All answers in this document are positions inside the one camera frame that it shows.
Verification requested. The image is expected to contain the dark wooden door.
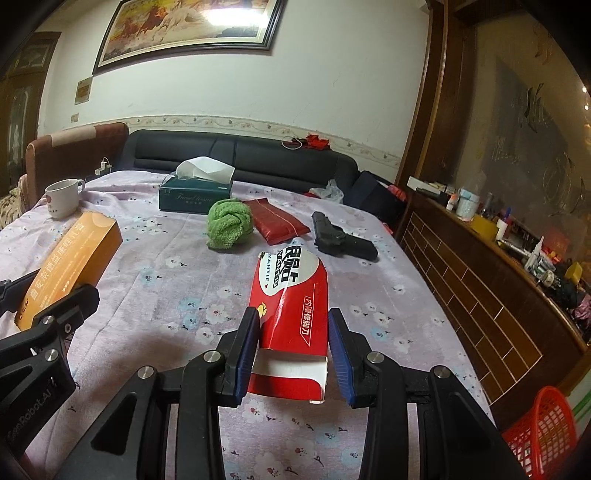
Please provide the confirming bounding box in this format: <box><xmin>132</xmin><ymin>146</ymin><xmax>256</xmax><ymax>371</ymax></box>
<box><xmin>0</xmin><ymin>31</ymin><xmax>62</xmax><ymax>199</ymax></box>

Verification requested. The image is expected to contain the green towel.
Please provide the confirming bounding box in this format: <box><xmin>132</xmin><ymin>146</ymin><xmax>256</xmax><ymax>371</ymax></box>
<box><xmin>205</xmin><ymin>198</ymin><xmax>254</xmax><ymax>251</ymax></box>

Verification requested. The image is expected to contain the brown armchair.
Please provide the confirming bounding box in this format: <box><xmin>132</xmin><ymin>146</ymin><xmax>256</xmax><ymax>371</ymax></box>
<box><xmin>25</xmin><ymin>122</ymin><xmax>130</xmax><ymax>210</ymax></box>

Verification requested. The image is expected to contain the yellow box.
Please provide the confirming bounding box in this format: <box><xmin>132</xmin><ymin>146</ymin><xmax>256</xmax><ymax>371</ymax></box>
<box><xmin>471</xmin><ymin>216</ymin><xmax>499</xmax><ymax>238</ymax></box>

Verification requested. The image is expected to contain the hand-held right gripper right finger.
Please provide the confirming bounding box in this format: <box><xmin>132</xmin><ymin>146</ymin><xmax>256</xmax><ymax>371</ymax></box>
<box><xmin>327</xmin><ymin>308</ymin><xmax>527</xmax><ymax>480</ymax></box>

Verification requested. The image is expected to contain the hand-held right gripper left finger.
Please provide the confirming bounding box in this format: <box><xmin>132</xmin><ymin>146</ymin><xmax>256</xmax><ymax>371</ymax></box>
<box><xmin>60</xmin><ymin>307</ymin><xmax>260</xmax><ymax>480</ymax></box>

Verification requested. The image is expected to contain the dark red pouch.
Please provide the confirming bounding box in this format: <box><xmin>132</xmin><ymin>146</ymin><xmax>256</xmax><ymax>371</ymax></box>
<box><xmin>242</xmin><ymin>198</ymin><xmax>311</xmax><ymax>244</ymax></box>

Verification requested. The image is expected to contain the red plastic basket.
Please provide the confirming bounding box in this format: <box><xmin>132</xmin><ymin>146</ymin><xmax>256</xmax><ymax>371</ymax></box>
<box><xmin>502</xmin><ymin>385</ymin><xmax>580</xmax><ymax>480</ymax></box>

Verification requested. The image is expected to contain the wood framed glass partition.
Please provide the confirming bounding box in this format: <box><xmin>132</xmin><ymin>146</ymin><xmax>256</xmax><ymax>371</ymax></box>
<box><xmin>394</xmin><ymin>0</ymin><xmax>591</xmax><ymax>259</ymax></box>

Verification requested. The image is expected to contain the black sofa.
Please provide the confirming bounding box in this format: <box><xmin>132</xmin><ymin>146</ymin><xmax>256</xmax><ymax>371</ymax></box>
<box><xmin>111</xmin><ymin>129</ymin><xmax>361</xmax><ymax>208</ymax></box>

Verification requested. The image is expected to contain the red and white paper box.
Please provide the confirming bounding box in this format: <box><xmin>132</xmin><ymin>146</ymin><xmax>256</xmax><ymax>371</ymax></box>
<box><xmin>247</xmin><ymin>251</ymin><xmax>331</xmax><ymax>404</ymax></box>

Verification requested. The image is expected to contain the clear plastic bag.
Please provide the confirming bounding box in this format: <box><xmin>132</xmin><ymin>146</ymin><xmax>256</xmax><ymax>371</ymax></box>
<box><xmin>308</xmin><ymin>179</ymin><xmax>345</xmax><ymax>204</ymax></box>

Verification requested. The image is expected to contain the framed wall picture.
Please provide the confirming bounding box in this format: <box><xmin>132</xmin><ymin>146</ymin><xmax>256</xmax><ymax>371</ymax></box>
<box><xmin>92</xmin><ymin>0</ymin><xmax>287</xmax><ymax>77</ymax></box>

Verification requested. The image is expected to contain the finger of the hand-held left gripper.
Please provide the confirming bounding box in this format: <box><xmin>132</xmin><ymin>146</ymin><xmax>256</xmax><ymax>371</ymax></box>
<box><xmin>0</xmin><ymin>271</ymin><xmax>40</xmax><ymax>320</ymax></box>
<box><xmin>0</xmin><ymin>284</ymin><xmax>100</xmax><ymax>366</ymax></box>

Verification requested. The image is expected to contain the teal and white tub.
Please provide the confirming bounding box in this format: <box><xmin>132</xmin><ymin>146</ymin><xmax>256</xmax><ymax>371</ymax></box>
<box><xmin>457</xmin><ymin>189</ymin><xmax>482</xmax><ymax>220</ymax></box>

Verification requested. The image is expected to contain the white cup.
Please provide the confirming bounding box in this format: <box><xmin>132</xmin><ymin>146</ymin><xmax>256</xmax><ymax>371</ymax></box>
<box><xmin>45</xmin><ymin>178</ymin><xmax>86</xmax><ymax>220</ymax></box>

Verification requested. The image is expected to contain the dark navy bag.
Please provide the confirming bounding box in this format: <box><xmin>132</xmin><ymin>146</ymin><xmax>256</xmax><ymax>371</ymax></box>
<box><xmin>351</xmin><ymin>171</ymin><xmax>409</xmax><ymax>234</ymax></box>

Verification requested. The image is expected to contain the green tissue box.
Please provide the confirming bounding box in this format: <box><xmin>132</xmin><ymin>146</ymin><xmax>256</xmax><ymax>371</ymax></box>
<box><xmin>158</xmin><ymin>157</ymin><xmax>236</xmax><ymax>215</ymax></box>

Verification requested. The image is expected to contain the orange cardboard box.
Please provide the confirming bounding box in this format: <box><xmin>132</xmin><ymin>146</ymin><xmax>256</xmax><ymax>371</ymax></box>
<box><xmin>14</xmin><ymin>211</ymin><xmax>123</xmax><ymax>332</ymax></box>

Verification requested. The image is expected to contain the small wall plaque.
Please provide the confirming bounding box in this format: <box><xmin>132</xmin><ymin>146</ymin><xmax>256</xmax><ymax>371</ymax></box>
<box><xmin>74</xmin><ymin>76</ymin><xmax>93</xmax><ymax>106</ymax></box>

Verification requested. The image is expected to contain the wooden cabinet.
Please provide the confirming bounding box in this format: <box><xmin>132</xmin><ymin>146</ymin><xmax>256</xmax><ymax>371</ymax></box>
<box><xmin>394</xmin><ymin>178</ymin><xmax>591</xmax><ymax>430</ymax></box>

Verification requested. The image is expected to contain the flat white box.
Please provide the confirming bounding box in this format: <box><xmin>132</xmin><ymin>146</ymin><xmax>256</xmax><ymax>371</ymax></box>
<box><xmin>407</xmin><ymin>176</ymin><xmax>451</xmax><ymax>195</ymax></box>

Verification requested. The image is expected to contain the black toy gun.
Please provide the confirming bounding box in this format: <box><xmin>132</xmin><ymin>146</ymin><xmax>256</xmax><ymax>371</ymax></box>
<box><xmin>311</xmin><ymin>211</ymin><xmax>379</xmax><ymax>263</ymax></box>

